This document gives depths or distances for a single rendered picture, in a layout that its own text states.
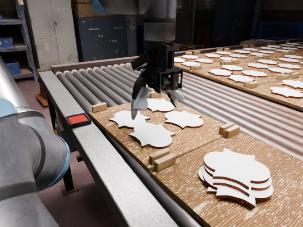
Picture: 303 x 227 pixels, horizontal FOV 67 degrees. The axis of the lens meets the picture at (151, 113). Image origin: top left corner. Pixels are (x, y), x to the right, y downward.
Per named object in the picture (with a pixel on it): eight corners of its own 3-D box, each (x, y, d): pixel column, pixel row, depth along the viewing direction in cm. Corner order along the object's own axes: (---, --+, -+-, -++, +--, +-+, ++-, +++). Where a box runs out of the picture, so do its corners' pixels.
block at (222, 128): (222, 135, 72) (223, 128, 70) (218, 133, 73) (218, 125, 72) (235, 130, 75) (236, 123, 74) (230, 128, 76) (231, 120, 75)
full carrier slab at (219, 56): (230, 66, 164) (231, 60, 162) (192, 56, 196) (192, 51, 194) (261, 61, 180) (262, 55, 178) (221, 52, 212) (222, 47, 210)
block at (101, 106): (93, 113, 87) (92, 106, 86) (91, 111, 88) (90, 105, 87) (107, 109, 90) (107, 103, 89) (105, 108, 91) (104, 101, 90)
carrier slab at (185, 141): (148, 173, 58) (148, 168, 57) (88, 115, 88) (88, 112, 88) (236, 133, 76) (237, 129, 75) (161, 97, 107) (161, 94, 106)
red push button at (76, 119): (71, 127, 81) (71, 124, 80) (68, 120, 86) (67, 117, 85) (89, 123, 84) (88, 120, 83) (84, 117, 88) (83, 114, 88)
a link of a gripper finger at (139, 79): (130, 97, 58) (147, 66, 58) (127, 96, 59) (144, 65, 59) (143, 104, 61) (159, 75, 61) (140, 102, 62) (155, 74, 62)
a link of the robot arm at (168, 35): (137, 21, 55) (164, 20, 59) (138, 41, 57) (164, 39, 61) (156, 23, 49) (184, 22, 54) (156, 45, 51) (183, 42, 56)
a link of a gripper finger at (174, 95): (186, 112, 66) (172, 91, 60) (172, 106, 70) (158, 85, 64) (193, 105, 66) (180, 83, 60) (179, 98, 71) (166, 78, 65)
